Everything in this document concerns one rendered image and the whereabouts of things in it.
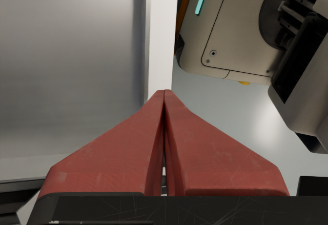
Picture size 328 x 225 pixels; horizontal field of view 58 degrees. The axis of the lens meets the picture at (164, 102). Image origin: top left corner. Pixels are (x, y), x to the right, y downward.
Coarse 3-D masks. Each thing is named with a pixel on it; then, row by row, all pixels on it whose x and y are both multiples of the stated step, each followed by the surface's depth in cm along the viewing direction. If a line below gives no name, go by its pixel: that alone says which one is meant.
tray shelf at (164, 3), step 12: (156, 0) 27; (168, 0) 28; (156, 12) 28; (168, 12) 28; (156, 24) 29; (168, 24) 29; (156, 36) 29; (168, 36) 30; (156, 48) 30; (168, 48) 30; (156, 60) 31; (168, 60) 31; (156, 72) 32; (168, 72) 32; (156, 84) 33; (168, 84) 33; (0, 192) 38
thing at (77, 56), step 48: (0, 0) 25; (48, 0) 25; (96, 0) 26; (144, 0) 24; (0, 48) 27; (48, 48) 28; (96, 48) 29; (144, 48) 26; (0, 96) 30; (48, 96) 31; (96, 96) 32; (144, 96) 29; (0, 144) 34; (48, 144) 35
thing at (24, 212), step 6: (36, 192) 35; (30, 198) 34; (36, 198) 35; (24, 204) 33; (30, 204) 34; (18, 210) 33; (24, 210) 33; (30, 210) 34; (18, 216) 33; (24, 216) 34; (24, 222) 34
